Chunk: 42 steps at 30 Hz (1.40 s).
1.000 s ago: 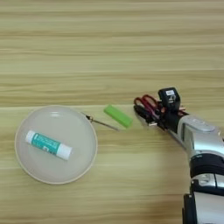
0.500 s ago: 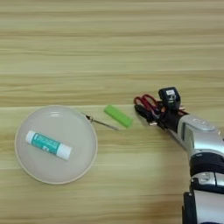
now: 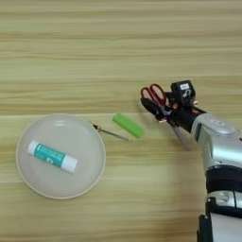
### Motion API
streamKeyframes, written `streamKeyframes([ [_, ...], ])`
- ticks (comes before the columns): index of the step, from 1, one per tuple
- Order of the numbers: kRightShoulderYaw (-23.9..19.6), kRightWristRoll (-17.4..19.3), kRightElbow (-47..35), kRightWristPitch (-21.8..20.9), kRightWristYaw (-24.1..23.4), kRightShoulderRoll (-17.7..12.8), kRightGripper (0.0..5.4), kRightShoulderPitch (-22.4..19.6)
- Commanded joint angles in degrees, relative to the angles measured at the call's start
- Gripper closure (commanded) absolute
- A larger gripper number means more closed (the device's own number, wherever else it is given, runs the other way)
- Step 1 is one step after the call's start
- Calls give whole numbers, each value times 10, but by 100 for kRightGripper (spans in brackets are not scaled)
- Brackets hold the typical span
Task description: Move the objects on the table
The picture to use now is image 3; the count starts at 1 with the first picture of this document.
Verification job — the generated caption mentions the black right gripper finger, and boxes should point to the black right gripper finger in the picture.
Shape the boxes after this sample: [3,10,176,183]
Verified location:
[164,91,177,110]
[140,97,165,121]

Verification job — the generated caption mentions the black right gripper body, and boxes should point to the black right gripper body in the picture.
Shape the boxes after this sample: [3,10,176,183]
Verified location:
[161,103,208,133]

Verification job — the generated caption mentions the red handled scissors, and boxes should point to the red handled scissors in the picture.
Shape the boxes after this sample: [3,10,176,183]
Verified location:
[140,83,191,151]

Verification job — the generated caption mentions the green rectangular eraser block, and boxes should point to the green rectangular eraser block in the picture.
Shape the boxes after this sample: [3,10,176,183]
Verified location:
[112,112,146,139]

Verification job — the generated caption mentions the white teal glue stick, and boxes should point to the white teal glue stick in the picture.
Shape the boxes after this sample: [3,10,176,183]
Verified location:
[27,140,78,174]

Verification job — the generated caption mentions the thin metal pointed tool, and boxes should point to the thin metal pointed tool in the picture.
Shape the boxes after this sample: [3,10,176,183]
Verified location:
[88,121,131,143]

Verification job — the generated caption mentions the beige round plate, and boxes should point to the beige round plate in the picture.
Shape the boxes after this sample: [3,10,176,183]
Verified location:
[15,112,107,200]

